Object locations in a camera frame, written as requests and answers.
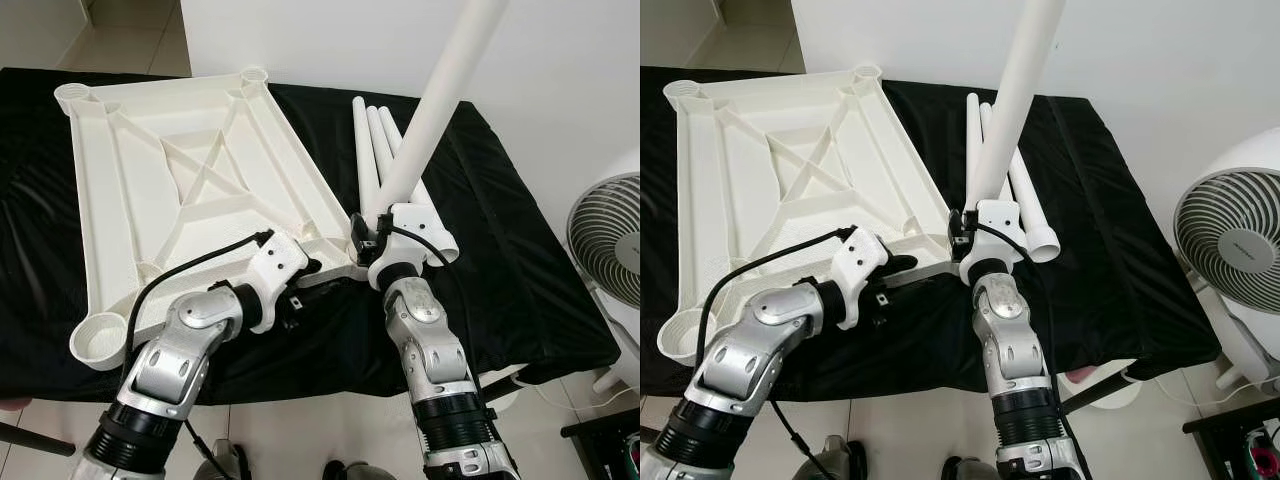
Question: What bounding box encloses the black table cloth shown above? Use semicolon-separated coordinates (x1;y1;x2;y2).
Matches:
640;66;1223;396
0;68;623;406

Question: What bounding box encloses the white grey floor appliance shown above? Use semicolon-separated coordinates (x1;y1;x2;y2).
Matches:
1205;290;1280;393
590;290;641;396

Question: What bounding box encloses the grey pink hair dryer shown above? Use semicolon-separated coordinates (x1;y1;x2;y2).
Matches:
1245;425;1280;480

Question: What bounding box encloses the grey right robot leg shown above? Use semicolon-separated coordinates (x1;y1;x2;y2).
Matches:
322;460;396;480
940;455;1001;480

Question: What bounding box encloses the grey robot leg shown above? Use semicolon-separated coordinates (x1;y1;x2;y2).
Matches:
940;455;1001;480
815;433;871;480
322;460;396;480
205;438;251;480

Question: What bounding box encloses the black metal table leg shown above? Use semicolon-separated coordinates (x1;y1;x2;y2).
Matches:
1062;370;1136;416
0;420;76;456

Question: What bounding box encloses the white plastic table top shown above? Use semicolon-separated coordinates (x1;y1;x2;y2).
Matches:
660;64;959;367
53;66;366;373

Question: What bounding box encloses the white round fan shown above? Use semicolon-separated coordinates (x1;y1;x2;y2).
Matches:
566;150;641;311
1172;125;1280;301

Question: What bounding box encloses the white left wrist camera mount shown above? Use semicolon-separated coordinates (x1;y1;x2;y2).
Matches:
243;232;311;306
825;228;891;331

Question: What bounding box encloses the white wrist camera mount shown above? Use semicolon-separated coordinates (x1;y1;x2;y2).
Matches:
958;198;1026;286
243;232;311;306
367;203;438;291
825;228;891;331

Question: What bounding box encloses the white round stand base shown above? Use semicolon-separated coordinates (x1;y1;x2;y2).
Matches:
478;362;531;413
1060;360;1141;411

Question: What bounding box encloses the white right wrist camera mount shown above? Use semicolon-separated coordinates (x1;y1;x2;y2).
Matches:
958;198;1026;286
367;203;438;291

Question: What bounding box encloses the grey left robot leg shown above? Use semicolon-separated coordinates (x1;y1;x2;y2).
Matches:
815;433;871;480
205;438;251;480

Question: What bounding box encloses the black low shelf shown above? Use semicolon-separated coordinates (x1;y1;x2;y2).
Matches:
1183;395;1280;480
560;408;641;480

